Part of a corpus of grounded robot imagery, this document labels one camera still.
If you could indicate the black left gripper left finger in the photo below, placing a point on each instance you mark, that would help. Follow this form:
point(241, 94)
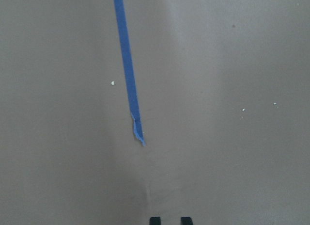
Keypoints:
point(155, 221)

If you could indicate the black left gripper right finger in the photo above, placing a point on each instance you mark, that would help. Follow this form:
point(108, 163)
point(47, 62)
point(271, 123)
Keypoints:
point(186, 221)

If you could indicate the vertical blue tape strip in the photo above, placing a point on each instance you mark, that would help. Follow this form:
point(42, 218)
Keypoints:
point(128, 70)

